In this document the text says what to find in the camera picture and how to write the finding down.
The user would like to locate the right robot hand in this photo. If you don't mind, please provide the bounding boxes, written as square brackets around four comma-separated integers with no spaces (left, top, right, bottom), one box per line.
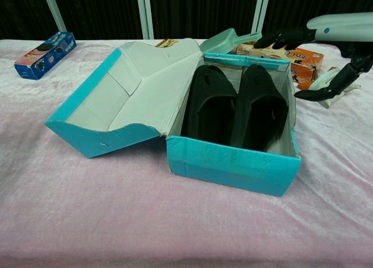
[252,11,373,101]

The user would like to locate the black shoe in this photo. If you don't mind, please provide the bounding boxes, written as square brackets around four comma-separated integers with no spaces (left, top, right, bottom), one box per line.
[180,64,237,140]
[233,64,289,152]

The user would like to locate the orange biscuit box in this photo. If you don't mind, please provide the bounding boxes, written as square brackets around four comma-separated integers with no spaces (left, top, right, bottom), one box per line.
[234,41,325,84]

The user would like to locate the teal cardboard shoe box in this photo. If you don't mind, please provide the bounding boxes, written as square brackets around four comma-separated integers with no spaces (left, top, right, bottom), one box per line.
[44,37,302,198]

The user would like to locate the small yellow brown box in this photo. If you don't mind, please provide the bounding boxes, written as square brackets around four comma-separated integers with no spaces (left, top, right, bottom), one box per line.
[154,38,179,48]

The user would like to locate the blue cookie box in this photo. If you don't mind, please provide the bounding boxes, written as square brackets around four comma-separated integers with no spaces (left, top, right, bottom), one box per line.
[13,31,78,81]

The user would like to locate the white and orange snack packet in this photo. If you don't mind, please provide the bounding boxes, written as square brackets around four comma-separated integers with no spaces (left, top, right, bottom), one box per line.
[295,66,362,109]

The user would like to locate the mint green plastic dustpan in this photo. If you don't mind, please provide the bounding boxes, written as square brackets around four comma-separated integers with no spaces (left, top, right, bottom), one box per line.
[199,28,263,55]

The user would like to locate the pink velvet table cloth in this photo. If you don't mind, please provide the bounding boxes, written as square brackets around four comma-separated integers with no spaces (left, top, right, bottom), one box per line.
[0,38,373,268]

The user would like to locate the white metal frame post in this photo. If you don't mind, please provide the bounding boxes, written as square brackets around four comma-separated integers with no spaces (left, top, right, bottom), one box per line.
[135,0,154,40]
[40,0,67,33]
[252,0,272,36]

